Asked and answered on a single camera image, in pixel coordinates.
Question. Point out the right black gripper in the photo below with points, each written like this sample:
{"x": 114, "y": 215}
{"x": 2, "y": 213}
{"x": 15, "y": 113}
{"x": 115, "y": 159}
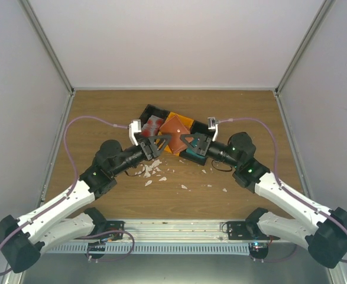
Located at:
{"x": 204, "y": 147}

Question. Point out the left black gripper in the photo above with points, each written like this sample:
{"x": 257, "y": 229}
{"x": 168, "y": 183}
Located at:
{"x": 151, "y": 152}

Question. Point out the brown leather card holder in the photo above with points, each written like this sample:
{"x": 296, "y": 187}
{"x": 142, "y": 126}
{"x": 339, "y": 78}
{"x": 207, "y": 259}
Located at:
{"x": 174, "y": 127}

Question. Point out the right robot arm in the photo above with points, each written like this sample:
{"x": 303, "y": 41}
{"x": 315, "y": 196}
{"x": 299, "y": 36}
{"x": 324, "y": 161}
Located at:
{"x": 318, "y": 229}

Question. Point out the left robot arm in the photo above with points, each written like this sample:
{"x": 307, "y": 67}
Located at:
{"x": 24, "y": 239}

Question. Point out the teal card stack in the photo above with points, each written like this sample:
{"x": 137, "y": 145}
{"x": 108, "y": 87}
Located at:
{"x": 193, "y": 145}

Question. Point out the red circle card stack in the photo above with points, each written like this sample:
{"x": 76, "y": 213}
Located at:
{"x": 152, "y": 126}

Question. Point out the black bin with red cards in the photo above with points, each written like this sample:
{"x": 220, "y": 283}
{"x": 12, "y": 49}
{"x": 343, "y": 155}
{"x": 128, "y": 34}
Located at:
{"x": 153, "y": 110}

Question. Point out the orange bin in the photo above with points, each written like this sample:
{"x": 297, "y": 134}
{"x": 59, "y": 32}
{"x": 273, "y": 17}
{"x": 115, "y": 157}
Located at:
{"x": 188, "y": 122}

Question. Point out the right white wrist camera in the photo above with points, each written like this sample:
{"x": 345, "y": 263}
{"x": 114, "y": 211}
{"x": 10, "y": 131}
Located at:
{"x": 213, "y": 126}

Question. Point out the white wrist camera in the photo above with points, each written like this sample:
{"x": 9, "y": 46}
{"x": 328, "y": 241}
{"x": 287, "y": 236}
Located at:
{"x": 213, "y": 126}
{"x": 134, "y": 128}

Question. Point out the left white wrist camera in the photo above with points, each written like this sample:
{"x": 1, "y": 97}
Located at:
{"x": 134, "y": 128}

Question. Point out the aluminium rail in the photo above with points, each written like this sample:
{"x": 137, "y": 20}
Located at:
{"x": 183, "y": 231}

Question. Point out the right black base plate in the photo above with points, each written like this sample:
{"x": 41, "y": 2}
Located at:
{"x": 258, "y": 242}

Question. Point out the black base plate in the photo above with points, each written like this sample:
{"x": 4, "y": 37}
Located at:
{"x": 258, "y": 242}
{"x": 103, "y": 234}

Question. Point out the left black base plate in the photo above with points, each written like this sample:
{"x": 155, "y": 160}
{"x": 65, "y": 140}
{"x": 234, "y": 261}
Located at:
{"x": 103, "y": 234}

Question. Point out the grey slotted cable duct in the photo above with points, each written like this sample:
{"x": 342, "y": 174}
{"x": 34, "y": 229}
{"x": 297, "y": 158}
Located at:
{"x": 156, "y": 248}

